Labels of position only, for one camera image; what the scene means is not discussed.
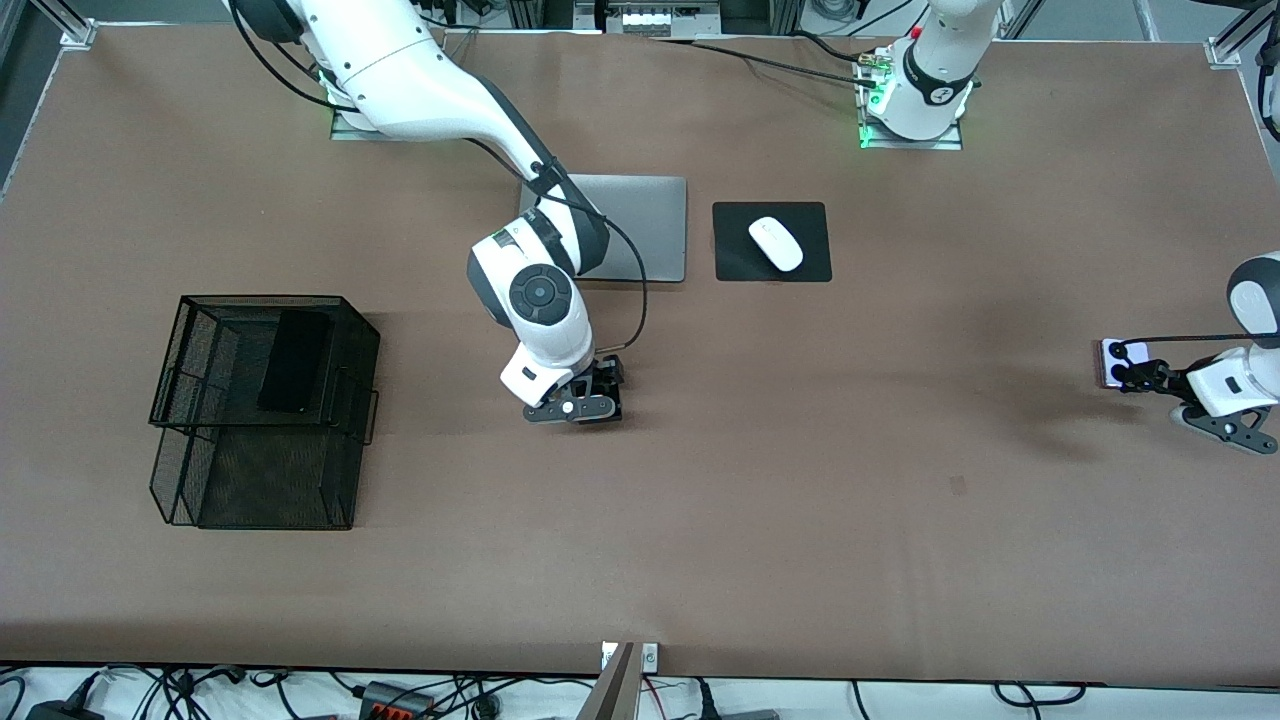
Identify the lilac flip phone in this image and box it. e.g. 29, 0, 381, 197
1097, 338, 1151, 391

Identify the black slab smartphone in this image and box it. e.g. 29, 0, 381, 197
257, 310, 334, 415

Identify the silver closed laptop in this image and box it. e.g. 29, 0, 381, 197
520, 175, 689, 283

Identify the black mouse pad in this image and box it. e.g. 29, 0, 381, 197
712, 201, 833, 283

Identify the white computer mouse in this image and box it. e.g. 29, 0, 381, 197
748, 216, 804, 272

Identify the silver table clamp plate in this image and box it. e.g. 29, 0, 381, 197
600, 641, 660, 673

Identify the black mesh two-tier tray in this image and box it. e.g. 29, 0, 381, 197
148, 294, 382, 532

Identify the black red power strip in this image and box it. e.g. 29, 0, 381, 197
358, 681, 437, 720

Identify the white socket strip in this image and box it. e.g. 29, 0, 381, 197
618, 8, 701, 31

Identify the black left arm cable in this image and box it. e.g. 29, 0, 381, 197
1115, 333, 1280, 359

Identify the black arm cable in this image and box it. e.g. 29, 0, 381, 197
230, 0, 649, 351
1115, 333, 1280, 359

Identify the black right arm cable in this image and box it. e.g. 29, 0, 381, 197
230, 0, 649, 351

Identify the grey camera stand post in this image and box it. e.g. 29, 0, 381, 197
578, 643, 638, 720

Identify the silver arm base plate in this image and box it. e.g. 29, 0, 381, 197
330, 100, 386, 142
857, 45, 966, 152

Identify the black braided table cable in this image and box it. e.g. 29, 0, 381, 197
650, 36, 886, 91

